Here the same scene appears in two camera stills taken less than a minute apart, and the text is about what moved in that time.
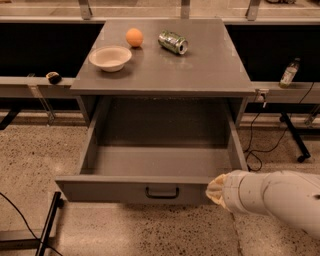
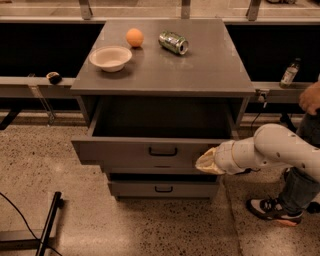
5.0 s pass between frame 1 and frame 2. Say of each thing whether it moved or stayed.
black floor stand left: stayed
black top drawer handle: moved
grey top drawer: moved
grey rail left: stayed
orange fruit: stayed
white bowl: stayed
